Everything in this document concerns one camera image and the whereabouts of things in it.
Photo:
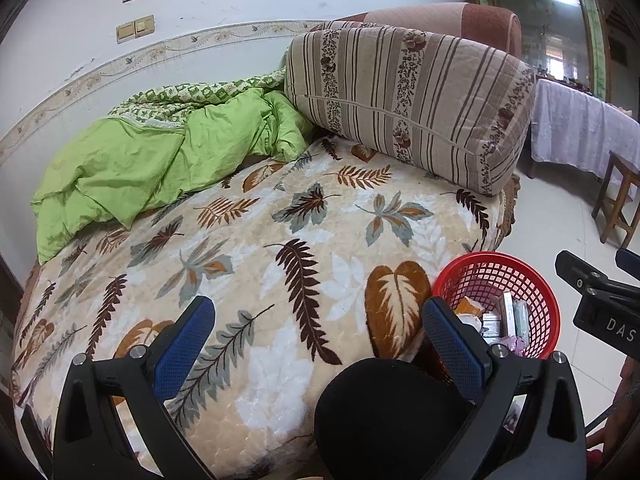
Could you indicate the pink brown sofa backrest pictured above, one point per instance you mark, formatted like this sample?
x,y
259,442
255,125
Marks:
x,y
450,20

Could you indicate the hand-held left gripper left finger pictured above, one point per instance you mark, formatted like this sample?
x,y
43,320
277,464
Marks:
x,y
182,345

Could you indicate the wooden stool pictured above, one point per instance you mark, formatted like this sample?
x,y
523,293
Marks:
x,y
617,175

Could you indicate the striped floral cushion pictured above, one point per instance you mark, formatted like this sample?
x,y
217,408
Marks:
x,y
400,100

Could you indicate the green framed glass door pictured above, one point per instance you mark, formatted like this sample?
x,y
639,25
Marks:
x,y
540,20

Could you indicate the green quilt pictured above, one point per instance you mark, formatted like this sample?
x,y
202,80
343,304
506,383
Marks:
x,y
125,160

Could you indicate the beige light switch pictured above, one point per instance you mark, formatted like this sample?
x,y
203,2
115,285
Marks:
x,y
145,24
126,32

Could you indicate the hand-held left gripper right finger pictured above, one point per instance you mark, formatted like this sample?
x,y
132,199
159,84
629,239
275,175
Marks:
x,y
450,345

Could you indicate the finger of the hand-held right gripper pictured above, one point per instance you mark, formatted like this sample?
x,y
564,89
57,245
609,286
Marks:
x,y
630,262
575,267

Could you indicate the person's leg in black pants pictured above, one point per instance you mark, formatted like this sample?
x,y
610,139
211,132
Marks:
x,y
390,420

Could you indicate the leaf print blanket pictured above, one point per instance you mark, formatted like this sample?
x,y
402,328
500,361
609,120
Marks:
x,y
250,270

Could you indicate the table with lilac cloth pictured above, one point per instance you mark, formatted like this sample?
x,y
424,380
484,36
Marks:
x,y
575,125

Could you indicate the red plastic basket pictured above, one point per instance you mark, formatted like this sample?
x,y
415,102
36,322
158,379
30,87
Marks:
x,y
535,280

